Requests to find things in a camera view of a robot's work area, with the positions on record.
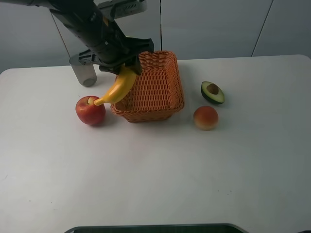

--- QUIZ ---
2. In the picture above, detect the orange wicker basket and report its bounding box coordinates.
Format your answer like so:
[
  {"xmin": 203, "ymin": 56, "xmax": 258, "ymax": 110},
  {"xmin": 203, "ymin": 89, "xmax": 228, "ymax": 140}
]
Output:
[{"xmin": 110, "ymin": 51, "xmax": 184, "ymax": 123}]

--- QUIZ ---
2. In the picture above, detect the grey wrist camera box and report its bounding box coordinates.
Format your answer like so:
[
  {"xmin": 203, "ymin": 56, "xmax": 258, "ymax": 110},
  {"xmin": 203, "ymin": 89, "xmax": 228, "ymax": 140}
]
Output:
[{"xmin": 97, "ymin": 0, "xmax": 147, "ymax": 21}]

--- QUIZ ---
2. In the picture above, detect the orange red peach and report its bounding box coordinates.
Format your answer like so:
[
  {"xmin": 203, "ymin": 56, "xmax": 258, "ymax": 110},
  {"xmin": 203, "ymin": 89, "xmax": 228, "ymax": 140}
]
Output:
[{"xmin": 193, "ymin": 106, "xmax": 219, "ymax": 131}]

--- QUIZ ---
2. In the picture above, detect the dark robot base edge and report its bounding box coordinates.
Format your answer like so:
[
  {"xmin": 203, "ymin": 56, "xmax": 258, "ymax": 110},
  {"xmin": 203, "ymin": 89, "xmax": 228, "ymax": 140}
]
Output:
[{"xmin": 66, "ymin": 223, "xmax": 246, "ymax": 233}]

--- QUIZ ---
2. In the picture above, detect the halved avocado with pit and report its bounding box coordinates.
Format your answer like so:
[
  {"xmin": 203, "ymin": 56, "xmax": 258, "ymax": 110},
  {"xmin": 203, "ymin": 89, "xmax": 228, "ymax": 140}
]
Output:
[{"xmin": 201, "ymin": 81, "xmax": 225, "ymax": 105}]

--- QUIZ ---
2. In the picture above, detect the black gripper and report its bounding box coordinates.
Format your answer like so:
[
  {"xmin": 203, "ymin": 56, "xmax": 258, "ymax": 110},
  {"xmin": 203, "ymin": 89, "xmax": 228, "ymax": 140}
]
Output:
[{"xmin": 70, "ymin": 18, "xmax": 154, "ymax": 75}]

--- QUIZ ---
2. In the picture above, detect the grey translucent cup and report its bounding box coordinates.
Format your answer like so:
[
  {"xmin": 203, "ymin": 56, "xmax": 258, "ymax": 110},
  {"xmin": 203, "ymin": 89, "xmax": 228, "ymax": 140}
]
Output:
[{"xmin": 69, "ymin": 56, "xmax": 97, "ymax": 87}]

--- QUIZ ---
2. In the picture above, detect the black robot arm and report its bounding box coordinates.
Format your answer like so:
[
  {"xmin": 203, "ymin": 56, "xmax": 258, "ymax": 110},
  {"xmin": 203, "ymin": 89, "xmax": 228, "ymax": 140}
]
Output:
[{"xmin": 10, "ymin": 0, "xmax": 154, "ymax": 74}]

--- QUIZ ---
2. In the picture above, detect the red apple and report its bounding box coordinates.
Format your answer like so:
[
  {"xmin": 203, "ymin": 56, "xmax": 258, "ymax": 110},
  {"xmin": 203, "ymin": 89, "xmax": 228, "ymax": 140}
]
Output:
[{"xmin": 75, "ymin": 96, "xmax": 106, "ymax": 125}]

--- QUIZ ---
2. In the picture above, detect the yellow banana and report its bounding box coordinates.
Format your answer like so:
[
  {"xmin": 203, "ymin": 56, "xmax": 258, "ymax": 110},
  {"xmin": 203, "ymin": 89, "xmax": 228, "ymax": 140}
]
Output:
[{"xmin": 94, "ymin": 66, "xmax": 137, "ymax": 106}]

